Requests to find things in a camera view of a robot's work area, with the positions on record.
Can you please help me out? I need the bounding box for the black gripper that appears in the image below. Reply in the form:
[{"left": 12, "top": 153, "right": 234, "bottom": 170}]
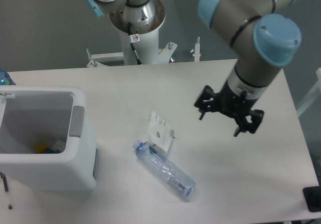
[{"left": 194, "top": 81, "right": 264, "bottom": 137}]

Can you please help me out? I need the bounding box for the white push-lid trash can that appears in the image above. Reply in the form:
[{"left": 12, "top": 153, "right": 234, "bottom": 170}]
[{"left": 1, "top": 85, "right": 99, "bottom": 191}]

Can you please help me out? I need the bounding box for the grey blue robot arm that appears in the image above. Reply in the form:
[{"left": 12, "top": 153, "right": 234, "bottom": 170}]
[{"left": 86, "top": 0, "right": 301, "bottom": 134}]

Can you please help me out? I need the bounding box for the yellow blue trash inside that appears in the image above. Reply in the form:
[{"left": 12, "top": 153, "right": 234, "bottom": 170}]
[{"left": 32, "top": 141, "right": 63, "bottom": 154}]

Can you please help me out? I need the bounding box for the white paper packet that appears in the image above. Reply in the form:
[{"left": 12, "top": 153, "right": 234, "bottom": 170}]
[{"left": 148, "top": 110, "right": 177, "bottom": 153}]

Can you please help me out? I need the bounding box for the clear blue plastic bottle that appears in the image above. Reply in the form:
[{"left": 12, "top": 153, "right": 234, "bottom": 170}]
[{"left": 132, "top": 140, "right": 196, "bottom": 200}]

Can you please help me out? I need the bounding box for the black device at corner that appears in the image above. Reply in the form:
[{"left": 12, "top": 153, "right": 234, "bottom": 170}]
[{"left": 303, "top": 186, "right": 320, "bottom": 212}]

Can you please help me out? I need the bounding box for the blue bottle at edge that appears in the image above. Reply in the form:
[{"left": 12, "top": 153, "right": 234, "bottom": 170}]
[{"left": 0, "top": 69, "right": 16, "bottom": 85}]

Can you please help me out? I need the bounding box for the black pen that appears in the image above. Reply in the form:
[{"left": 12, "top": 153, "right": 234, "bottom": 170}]
[{"left": 1, "top": 172, "right": 13, "bottom": 210}]

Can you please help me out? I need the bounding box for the white frame at right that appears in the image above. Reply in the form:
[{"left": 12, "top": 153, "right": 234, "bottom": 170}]
[{"left": 296, "top": 68, "right": 320, "bottom": 117}]

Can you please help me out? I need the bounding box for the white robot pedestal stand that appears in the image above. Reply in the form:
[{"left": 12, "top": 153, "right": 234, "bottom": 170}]
[{"left": 86, "top": 0, "right": 178, "bottom": 67}]

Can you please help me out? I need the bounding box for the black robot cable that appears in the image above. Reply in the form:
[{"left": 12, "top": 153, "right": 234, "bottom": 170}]
[{"left": 127, "top": 22, "right": 143, "bottom": 65}]

